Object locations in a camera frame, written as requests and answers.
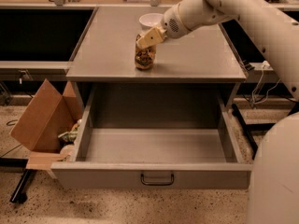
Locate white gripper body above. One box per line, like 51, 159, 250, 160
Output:
161, 4, 190, 39

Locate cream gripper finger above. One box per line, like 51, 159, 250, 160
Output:
136, 26, 166, 49

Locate orange soda can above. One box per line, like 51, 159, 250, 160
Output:
135, 46, 156, 70

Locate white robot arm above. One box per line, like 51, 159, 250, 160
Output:
136, 0, 299, 99

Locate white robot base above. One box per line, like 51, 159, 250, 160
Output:
246, 113, 299, 224

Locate open grey top drawer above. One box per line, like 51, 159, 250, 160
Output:
51, 83, 252, 189

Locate white ceramic bowl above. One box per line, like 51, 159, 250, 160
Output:
139, 13, 164, 30

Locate white power strip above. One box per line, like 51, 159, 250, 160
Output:
262, 61, 271, 69

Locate brown cardboard box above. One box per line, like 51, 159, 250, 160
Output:
10, 79, 83, 171

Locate crumpled trash in box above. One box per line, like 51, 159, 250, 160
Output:
58, 119, 81, 143

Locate black stand leg right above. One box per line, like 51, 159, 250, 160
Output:
232, 104, 258, 159

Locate black stand leg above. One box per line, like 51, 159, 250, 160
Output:
232, 104, 258, 159
9, 169, 36, 203

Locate black stand leg left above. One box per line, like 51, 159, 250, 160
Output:
9, 169, 36, 203

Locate black drawer handle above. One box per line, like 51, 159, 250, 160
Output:
140, 174, 175, 187

